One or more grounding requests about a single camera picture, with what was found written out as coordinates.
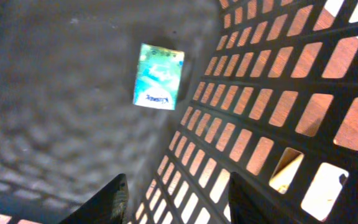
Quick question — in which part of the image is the green tissue pack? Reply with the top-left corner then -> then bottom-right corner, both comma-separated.
132,44 -> 185,110

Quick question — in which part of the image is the yellow snack bag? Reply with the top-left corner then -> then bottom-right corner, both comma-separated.
268,147 -> 305,194

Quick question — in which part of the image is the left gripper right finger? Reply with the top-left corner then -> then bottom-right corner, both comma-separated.
228,172 -> 278,224

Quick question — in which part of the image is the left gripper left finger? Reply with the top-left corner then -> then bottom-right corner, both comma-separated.
59,174 -> 129,224

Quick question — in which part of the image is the dark grey plastic basket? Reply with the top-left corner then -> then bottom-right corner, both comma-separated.
0,1 -> 358,223

